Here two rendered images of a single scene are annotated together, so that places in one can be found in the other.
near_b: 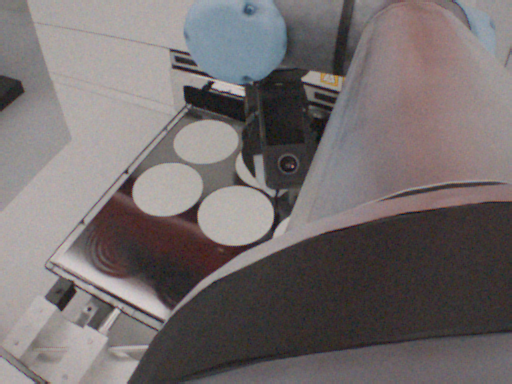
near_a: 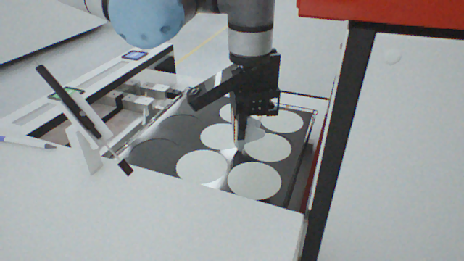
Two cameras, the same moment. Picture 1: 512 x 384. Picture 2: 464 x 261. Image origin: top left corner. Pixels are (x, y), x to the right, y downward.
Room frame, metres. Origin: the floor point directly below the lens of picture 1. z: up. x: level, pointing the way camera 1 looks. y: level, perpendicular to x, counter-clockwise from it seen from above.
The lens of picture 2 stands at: (0.35, -0.53, 1.31)
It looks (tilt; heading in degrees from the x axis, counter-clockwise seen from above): 35 degrees down; 86
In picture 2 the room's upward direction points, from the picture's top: straight up
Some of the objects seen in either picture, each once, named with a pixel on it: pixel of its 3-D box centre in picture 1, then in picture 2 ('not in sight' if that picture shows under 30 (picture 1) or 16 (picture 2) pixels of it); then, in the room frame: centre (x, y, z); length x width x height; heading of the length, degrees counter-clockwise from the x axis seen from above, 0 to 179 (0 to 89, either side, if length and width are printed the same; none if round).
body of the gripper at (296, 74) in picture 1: (276, 95); (252, 83); (0.43, -0.02, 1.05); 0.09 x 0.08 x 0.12; 6
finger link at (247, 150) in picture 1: (260, 148); not in sight; (0.40, 0.00, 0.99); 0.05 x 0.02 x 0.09; 96
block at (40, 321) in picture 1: (32, 331); (155, 90); (0.20, 0.27, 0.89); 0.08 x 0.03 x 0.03; 154
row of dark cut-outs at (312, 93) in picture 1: (290, 87); (327, 130); (0.58, -0.05, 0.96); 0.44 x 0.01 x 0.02; 64
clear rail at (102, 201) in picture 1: (126, 174); (248, 99); (0.45, 0.20, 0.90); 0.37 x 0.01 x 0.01; 154
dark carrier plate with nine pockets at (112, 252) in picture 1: (235, 215); (222, 136); (0.38, 0.03, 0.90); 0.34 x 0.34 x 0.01; 64
